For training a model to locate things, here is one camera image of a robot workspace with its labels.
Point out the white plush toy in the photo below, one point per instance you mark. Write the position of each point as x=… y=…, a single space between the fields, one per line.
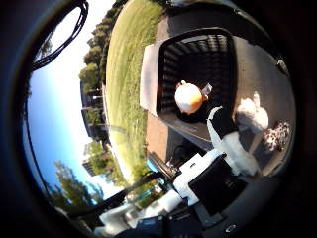
x=251 y=115

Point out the spotted grey plush toy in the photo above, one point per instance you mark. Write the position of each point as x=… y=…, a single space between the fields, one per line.
x=276 y=136

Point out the black woven plastic basket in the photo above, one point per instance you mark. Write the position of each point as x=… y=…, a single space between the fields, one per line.
x=198 y=62

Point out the dark glass building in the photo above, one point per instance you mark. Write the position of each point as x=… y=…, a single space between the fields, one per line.
x=94 y=112

